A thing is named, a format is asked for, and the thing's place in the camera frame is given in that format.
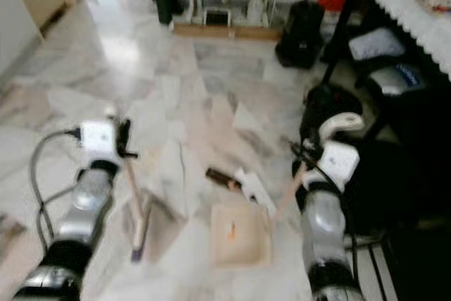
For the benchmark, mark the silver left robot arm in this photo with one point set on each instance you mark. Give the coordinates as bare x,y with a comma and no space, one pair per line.
88,202

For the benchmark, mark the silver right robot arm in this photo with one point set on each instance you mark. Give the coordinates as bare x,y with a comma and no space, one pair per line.
324,230

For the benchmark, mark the black round bucket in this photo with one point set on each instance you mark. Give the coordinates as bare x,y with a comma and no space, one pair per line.
324,103

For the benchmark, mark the white paper scrap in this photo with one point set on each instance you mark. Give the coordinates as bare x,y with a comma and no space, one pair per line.
256,188

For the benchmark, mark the small brown carton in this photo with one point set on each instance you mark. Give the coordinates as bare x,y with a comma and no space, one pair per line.
222,178

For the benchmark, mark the silver case with blue label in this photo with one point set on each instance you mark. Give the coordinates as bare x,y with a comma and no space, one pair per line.
394,79

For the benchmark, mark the black table leg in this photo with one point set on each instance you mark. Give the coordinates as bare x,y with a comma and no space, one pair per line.
337,40

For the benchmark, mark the black vacuum cleaner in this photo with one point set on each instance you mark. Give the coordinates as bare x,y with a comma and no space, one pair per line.
299,33

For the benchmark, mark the long brown cardboard box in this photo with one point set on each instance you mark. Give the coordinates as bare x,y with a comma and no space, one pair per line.
225,32

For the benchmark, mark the white framed tablet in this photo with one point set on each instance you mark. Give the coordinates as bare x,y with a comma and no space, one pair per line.
217,17

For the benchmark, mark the white plastic jug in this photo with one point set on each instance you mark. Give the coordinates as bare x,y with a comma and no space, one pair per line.
255,9

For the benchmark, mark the red bag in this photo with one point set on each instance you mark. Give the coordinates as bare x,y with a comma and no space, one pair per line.
332,1

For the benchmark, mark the white lace tablecloth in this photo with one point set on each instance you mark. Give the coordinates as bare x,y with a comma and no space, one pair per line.
402,12

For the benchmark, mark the brown tray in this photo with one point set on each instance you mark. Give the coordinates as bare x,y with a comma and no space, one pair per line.
433,1

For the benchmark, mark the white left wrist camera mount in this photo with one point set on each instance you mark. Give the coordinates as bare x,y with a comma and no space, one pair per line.
97,139

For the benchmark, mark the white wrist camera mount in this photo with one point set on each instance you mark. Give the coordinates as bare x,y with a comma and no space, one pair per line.
97,139
342,161

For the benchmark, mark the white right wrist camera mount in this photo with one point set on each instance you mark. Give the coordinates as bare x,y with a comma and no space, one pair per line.
342,161

